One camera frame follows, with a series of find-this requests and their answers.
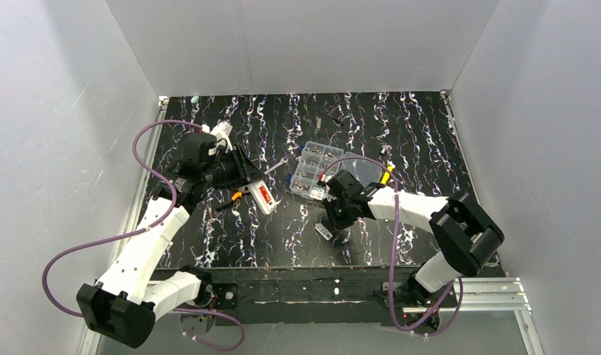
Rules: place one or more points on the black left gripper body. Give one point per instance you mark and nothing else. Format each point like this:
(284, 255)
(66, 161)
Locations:
(246, 168)

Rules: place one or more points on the white AC remote control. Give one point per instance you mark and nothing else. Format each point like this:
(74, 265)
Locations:
(265, 208)

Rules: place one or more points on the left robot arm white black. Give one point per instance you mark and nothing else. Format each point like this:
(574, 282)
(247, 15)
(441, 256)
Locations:
(121, 304)

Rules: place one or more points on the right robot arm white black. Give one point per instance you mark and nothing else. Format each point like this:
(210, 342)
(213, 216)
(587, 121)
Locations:
(466, 235)

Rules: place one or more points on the yellow handled screwdriver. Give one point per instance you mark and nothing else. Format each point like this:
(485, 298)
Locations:
(386, 177)

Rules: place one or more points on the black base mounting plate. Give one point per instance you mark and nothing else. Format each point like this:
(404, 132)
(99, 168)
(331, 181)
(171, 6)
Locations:
(328, 295)

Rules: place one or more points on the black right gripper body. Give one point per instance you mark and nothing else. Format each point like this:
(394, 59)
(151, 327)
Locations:
(337, 215)

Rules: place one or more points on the clear plastic screw organizer box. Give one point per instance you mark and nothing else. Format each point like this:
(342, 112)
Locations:
(311, 169)

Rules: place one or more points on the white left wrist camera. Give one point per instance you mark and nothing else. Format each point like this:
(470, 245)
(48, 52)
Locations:
(222, 132)

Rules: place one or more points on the red orange battery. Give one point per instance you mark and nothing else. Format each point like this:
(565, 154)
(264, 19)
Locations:
(265, 194)

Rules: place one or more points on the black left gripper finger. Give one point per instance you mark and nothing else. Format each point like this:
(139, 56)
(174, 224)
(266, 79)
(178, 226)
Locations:
(246, 168)
(246, 186)

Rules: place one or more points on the orange handled pliers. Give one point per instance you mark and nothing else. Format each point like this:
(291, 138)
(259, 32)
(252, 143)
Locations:
(234, 198)

